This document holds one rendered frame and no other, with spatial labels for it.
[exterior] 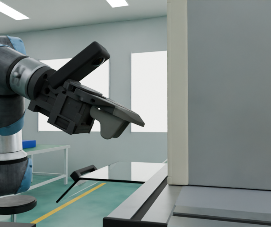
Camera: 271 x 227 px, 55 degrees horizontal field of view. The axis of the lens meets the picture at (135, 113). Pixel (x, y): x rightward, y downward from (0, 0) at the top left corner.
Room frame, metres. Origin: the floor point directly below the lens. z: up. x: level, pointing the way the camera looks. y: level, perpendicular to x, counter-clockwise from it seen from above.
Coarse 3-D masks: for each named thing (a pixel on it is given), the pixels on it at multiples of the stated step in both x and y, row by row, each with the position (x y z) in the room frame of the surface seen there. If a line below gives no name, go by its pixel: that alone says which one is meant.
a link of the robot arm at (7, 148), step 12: (0, 36) 0.84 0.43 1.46; (12, 36) 0.87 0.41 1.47; (12, 48) 0.83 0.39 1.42; (24, 48) 0.86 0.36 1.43; (0, 144) 0.86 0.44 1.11; (12, 144) 0.87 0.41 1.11; (0, 156) 0.86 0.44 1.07; (12, 156) 0.87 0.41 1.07; (24, 156) 0.90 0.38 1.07; (0, 168) 0.86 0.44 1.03; (12, 168) 0.87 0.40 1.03; (24, 168) 0.90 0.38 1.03; (0, 180) 0.86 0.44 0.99; (12, 180) 0.87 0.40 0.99; (24, 180) 0.89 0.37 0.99; (0, 192) 0.87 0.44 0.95; (12, 192) 0.89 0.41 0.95
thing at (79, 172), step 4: (84, 168) 0.69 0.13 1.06; (88, 168) 0.70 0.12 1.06; (92, 168) 0.73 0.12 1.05; (96, 168) 0.74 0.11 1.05; (76, 172) 0.64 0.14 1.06; (80, 172) 0.66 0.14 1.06; (84, 172) 0.68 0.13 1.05; (72, 176) 0.64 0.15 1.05; (76, 176) 0.64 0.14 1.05; (80, 176) 0.64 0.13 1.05
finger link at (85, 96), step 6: (78, 90) 0.42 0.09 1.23; (84, 96) 0.42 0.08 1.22; (90, 96) 0.42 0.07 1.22; (90, 102) 0.42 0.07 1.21; (96, 102) 0.42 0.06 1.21; (102, 102) 0.42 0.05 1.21; (108, 102) 0.42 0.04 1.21; (102, 108) 0.42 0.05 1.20; (108, 108) 0.42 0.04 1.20; (114, 108) 0.42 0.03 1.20
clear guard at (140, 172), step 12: (108, 168) 0.67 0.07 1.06; (120, 168) 0.67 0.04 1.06; (132, 168) 0.67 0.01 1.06; (144, 168) 0.67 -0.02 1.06; (156, 168) 0.67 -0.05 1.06; (84, 180) 0.61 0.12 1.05; (96, 180) 0.55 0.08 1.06; (108, 180) 0.54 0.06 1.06; (120, 180) 0.54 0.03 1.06; (132, 180) 0.53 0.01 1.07; (144, 180) 0.53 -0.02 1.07; (72, 192) 0.61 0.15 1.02
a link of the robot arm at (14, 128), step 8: (0, 96) 0.52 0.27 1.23; (8, 96) 0.52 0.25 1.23; (16, 96) 0.54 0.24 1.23; (0, 104) 0.53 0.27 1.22; (8, 104) 0.53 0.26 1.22; (16, 104) 0.55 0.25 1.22; (24, 104) 0.58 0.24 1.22; (0, 112) 0.54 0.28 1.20; (8, 112) 0.54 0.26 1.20; (16, 112) 0.56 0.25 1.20; (24, 112) 0.59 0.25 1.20; (0, 120) 0.55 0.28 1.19; (8, 120) 0.55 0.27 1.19; (16, 120) 0.57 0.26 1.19; (0, 128) 0.56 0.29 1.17; (8, 128) 0.57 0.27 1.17; (16, 128) 0.58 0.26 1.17
